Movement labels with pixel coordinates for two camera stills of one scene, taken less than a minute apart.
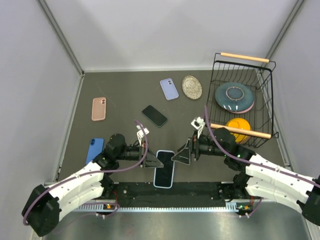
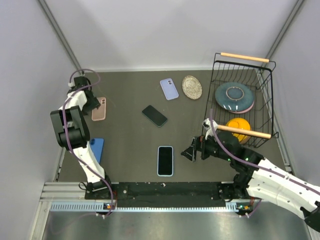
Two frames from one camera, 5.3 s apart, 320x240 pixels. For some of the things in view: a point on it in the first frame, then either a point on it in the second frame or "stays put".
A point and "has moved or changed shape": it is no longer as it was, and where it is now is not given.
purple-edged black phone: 163,177 has moved or changed shape
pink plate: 245,111 stays put
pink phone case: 98,110 stays put
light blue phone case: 163,176 has moved or changed shape
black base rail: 187,192 stays put
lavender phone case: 169,89 stays put
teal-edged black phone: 154,116 stays put
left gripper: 151,161 → 94,104
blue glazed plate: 234,96 stays put
